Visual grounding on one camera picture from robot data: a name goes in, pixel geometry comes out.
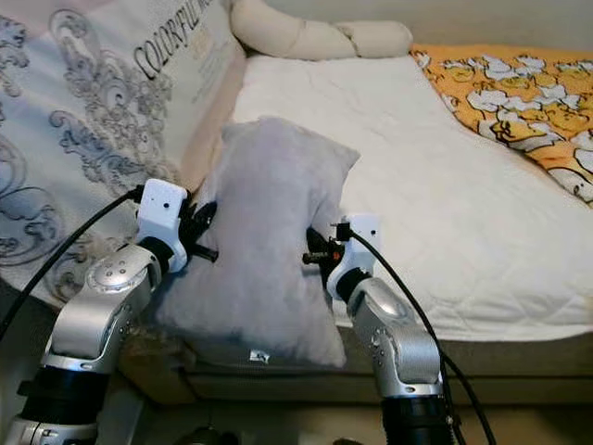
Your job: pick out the grey plush pillow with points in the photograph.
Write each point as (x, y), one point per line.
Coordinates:
(259, 241)

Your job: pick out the yellow cartoon print blanket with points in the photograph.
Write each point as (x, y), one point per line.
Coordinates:
(519, 102)

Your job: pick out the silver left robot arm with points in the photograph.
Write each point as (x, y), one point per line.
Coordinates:
(102, 315)

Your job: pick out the white quilted mattress cover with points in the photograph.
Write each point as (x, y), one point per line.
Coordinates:
(463, 204)

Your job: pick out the white printed headboard cushion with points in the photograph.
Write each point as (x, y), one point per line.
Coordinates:
(83, 120)

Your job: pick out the beige bolster pillow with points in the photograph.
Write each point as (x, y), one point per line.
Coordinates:
(296, 32)

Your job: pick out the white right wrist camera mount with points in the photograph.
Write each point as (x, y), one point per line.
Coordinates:
(359, 243)

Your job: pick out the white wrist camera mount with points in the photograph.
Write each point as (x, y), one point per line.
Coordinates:
(359, 243)
(162, 211)

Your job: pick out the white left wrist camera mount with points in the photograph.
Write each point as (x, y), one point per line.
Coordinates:
(162, 211)

